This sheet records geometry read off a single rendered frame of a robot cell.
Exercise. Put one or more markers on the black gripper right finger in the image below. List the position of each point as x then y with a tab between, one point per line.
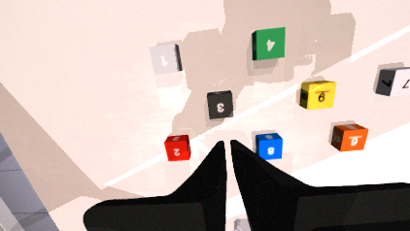
276	201

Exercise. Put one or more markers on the red block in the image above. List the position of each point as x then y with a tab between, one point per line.
177	148

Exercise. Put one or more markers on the blue block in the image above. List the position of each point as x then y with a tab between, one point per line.
269	146

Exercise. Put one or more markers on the green block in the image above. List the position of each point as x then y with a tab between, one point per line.
269	43

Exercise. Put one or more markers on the yellow block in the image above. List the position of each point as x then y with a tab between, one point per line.
317	95

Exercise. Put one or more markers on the orange block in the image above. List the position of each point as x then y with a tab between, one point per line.
349	137

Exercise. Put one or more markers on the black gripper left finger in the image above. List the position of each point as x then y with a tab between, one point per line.
197	204

